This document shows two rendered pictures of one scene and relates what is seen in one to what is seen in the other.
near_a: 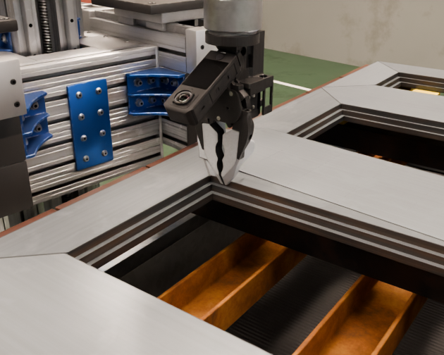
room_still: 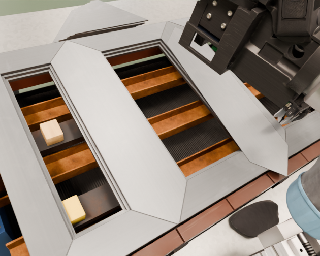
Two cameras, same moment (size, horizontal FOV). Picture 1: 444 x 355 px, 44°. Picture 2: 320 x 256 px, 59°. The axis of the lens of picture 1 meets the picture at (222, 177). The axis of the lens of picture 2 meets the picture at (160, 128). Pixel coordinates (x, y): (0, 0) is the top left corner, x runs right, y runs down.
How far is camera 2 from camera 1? 158 cm
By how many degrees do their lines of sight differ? 103
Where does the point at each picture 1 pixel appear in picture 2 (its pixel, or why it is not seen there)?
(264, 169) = (263, 122)
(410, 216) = (227, 77)
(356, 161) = (223, 112)
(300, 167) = (248, 117)
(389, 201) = (228, 86)
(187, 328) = not seen: hidden behind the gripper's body
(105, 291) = not seen: hidden behind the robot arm
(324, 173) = (241, 109)
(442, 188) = (204, 83)
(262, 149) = (259, 139)
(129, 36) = not seen: outside the picture
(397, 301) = (204, 109)
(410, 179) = (212, 92)
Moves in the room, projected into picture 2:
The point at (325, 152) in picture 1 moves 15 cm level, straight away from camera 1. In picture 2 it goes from (231, 124) to (213, 153)
